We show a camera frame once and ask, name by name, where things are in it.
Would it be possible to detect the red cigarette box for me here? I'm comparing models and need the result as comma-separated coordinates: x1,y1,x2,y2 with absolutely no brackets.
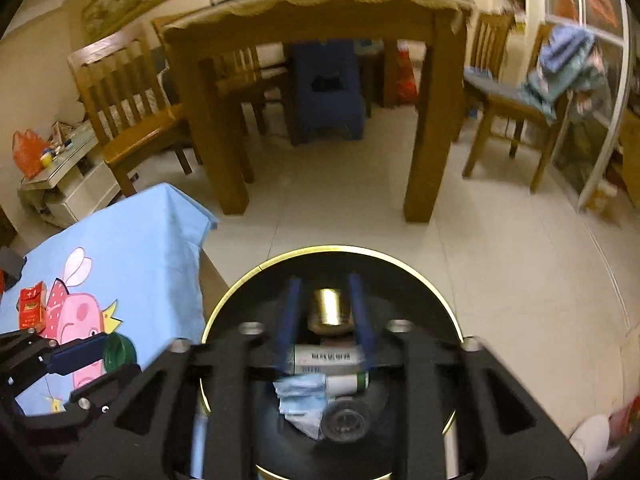
16,281,47,333

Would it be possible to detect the green bottle cap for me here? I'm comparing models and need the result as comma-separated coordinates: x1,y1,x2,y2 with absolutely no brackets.
102,332,137,373

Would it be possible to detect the blue face mask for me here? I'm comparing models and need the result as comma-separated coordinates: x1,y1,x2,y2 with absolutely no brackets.
273,374,328,440

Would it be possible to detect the black round cap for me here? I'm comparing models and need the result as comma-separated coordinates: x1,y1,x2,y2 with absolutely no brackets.
320,398,372,444

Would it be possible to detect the white tube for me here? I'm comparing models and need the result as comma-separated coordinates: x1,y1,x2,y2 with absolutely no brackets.
288,344,370,398

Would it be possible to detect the black gold-rimmed trash bin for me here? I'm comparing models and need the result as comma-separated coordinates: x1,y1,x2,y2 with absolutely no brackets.
203,246,440,479

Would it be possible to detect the blue cartoon pig tablecloth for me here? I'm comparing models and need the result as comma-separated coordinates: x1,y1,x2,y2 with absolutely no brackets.
1,183,218,415

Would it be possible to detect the white low tv cabinet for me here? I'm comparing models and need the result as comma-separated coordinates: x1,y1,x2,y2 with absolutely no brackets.
17,122,120,229

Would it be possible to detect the orange plastic bag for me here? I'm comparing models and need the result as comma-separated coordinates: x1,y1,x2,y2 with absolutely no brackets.
12,129,49,179

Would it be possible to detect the wooden chair near cabinet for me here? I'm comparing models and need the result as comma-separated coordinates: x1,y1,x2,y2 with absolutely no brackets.
67,24,194,196

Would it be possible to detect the far wooden chair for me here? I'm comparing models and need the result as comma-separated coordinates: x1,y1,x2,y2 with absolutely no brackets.
454,8,516,141

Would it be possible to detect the red bag under table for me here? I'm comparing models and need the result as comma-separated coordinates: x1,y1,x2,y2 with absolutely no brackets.
396,41,418,105

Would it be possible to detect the wooden chair with clothes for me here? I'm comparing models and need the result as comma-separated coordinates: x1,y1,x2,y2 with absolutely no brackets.
462,22,576,194

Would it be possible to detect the blue plastic stool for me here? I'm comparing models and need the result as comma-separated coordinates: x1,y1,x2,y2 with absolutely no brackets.
292,40,366,143

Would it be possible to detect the pile of clothes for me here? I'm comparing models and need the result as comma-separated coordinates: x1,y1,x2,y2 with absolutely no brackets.
520,25,613,122

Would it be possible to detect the wooden dining table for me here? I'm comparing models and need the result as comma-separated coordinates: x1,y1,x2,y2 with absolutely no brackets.
160,0,475,222

